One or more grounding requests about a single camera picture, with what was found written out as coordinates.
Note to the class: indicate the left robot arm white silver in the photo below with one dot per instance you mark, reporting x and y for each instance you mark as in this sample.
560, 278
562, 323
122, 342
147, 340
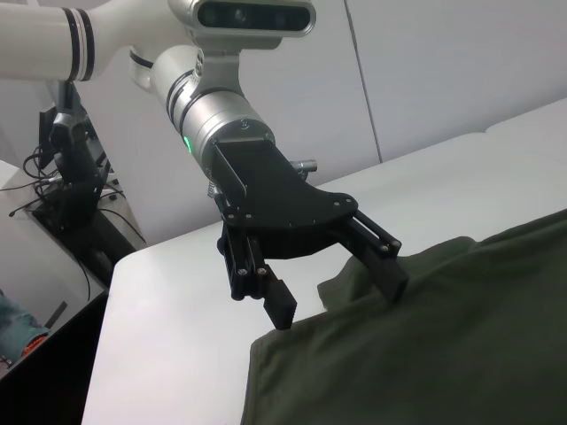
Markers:
212, 119

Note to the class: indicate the black flat stick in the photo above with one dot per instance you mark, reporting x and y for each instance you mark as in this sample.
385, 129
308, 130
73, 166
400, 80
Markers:
57, 314

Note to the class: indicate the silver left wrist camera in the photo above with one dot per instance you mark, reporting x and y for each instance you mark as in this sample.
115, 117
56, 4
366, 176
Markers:
252, 17

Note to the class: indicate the blue jeans leg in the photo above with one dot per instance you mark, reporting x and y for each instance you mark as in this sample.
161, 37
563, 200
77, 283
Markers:
15, 323

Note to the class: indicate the black monitor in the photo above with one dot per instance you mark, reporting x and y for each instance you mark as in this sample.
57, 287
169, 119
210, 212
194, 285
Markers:
44, 141

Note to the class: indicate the left gripper silver connector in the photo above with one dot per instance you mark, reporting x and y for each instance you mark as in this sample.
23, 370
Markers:
305, 166

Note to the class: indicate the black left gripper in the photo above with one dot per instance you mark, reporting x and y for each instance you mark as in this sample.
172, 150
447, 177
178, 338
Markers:
274, 199

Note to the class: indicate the black tripod stand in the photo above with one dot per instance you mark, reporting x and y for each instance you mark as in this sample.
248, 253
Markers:
77, 177

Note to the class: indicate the dark green shirt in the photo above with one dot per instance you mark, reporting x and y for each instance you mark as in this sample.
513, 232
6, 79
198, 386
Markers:
421, 332

